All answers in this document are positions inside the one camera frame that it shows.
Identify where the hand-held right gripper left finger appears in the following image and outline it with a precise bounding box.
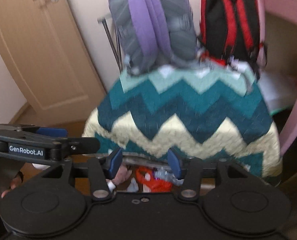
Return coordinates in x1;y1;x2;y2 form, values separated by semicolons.
40;148;124;201

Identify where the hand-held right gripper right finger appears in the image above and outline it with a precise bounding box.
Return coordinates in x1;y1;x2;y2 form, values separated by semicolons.
167;147;265;202

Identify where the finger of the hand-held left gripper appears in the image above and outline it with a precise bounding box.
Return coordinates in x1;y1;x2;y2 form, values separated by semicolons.
64;137;100;156
0;123;68;137

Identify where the pink crumpled paper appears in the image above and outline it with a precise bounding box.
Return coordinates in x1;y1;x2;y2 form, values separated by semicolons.
113;167;132;185

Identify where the orange mesh bag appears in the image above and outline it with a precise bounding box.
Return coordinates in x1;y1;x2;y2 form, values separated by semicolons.
136;167;172;193

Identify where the person's foot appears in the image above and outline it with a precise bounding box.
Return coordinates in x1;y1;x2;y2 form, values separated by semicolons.
1;171;24;198

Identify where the teal cream zigzag blanket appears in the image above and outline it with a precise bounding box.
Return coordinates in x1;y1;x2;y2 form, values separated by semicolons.
82;65;283;178

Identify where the beige wooden door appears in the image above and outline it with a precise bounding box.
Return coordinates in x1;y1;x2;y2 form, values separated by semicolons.
0;0;107;117

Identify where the grey purple backpack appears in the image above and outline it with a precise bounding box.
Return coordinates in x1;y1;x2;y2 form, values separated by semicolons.
108;0;199;77

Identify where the pink cabinet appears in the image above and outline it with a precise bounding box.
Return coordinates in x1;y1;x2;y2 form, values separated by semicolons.
251;0;297;157

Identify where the black red backpack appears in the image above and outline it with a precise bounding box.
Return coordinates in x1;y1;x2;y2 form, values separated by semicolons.
198;0;268;73

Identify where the metal frame chair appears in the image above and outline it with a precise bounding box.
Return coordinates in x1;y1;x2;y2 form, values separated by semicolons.
98;15;124;72

